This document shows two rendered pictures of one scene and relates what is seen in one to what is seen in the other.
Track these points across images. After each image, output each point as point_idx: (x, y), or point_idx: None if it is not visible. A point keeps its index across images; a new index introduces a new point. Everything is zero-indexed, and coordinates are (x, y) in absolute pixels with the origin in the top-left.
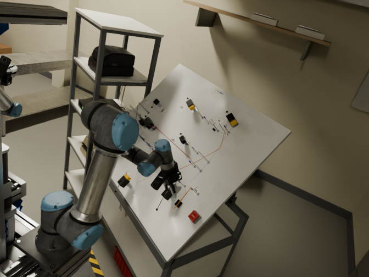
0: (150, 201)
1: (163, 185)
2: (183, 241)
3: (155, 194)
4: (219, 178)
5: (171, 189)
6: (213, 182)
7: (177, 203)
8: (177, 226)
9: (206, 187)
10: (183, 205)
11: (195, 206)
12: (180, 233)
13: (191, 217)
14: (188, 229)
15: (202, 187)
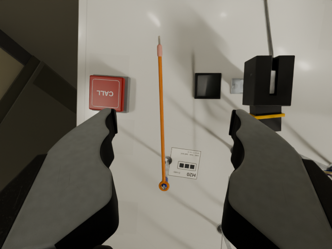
0: (330, 6)
1: (272, 135)
2: (86, 3)
3: (329, 43)
4: (143, 244)
5: (43, 196)
6: (150, 224)
7: (211, 84)
8: (145, 23)
9: (159, 197)
10: (186, 94)
11: (144, 121)
12: (114, 13)
13: (107, 84)
14: (103, 46)
15: (173, 187)
